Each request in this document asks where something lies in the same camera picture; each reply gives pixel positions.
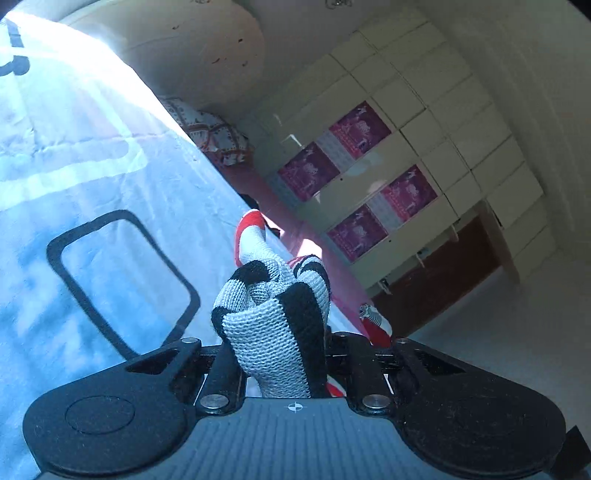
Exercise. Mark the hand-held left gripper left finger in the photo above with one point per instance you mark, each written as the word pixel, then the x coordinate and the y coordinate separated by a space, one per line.
pixel 221 374

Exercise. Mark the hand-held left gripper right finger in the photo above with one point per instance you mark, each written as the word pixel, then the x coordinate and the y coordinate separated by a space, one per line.
pixel 351 364

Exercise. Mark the striped knit sweater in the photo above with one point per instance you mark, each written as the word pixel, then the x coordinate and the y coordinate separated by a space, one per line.
pixel 272 332

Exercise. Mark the folded red striped clothes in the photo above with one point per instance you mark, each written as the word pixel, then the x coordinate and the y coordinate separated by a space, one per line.
pixel 376 323

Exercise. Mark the brown wooden door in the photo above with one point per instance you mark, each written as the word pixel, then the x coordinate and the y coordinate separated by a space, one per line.
pixel 438 281

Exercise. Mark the white corner shelf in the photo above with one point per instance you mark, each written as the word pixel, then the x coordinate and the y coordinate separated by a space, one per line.
pixel 452 230

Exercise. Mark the patterned red white pillow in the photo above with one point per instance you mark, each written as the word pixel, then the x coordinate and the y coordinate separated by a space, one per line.
pixel 226 138
pixel 180 110

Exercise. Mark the light blue printed bedsheet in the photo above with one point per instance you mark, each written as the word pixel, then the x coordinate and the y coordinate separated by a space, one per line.
pixel 92 175

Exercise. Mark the cream wardrobe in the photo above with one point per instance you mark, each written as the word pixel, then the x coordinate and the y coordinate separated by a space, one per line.
pixel 438 92

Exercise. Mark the beige rounded headboard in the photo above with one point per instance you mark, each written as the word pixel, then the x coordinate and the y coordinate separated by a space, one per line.
pixel 184 46

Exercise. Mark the pink wall calendar poster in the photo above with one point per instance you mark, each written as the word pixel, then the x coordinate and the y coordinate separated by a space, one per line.
pixel 307 170
pixel 358 233
pixel 362 129
pixel 408 194

